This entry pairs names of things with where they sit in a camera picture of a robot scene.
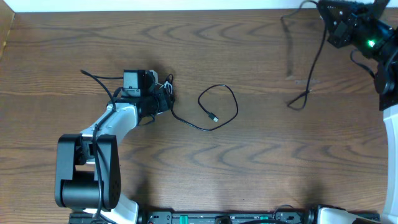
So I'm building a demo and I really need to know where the white usb cable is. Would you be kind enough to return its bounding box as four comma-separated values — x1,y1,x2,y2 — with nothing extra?
157,80,174,96

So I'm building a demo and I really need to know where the black usb cable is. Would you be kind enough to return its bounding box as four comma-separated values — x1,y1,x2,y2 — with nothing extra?
280,0,328,111
164,73,239,132

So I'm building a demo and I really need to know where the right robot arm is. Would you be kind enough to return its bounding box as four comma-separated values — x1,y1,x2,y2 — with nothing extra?
317,1,397,223

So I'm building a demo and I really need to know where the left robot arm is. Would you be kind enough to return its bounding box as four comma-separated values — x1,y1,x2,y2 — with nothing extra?
55,70,171,223

